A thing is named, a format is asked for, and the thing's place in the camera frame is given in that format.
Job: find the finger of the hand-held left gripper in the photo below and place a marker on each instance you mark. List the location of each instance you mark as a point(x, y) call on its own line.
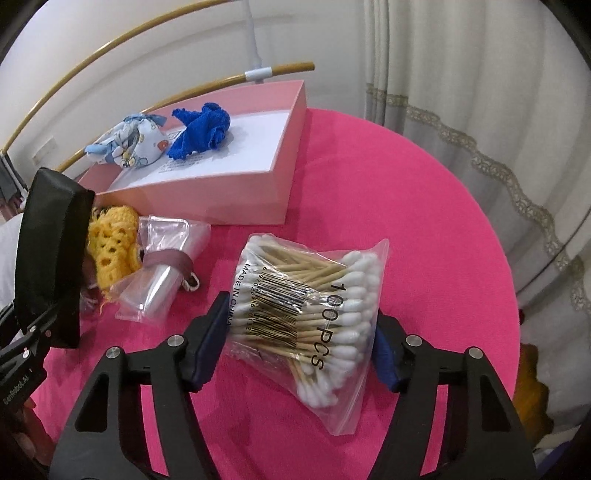
point(51, 258)

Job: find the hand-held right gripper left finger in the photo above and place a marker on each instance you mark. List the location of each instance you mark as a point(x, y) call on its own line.
point(210, 344)

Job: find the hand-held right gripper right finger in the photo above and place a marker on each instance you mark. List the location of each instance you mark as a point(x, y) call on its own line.
point(385, 364)

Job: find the yellow crochet fish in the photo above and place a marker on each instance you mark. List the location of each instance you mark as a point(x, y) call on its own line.
point(111, 249)

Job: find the pink cardboard box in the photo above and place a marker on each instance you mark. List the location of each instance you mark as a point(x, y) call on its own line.
point(217, 198)

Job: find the blue printed baby cloth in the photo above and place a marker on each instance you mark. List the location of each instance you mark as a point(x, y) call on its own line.
point(138, 143)

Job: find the pink round tablecloth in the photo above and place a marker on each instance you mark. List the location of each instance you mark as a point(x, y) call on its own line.
point(415, 221)

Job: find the blue towel cloth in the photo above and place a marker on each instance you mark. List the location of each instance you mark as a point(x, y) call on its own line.
point(203, 129)

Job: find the white lace-trimmed curtain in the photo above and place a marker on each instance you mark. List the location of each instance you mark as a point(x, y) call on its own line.
point(461, 69)

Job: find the white wall outlet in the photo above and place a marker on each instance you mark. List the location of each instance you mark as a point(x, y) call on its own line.
point(45, 148)

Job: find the white barre post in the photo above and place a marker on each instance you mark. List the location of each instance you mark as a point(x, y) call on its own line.
point(254, 46)

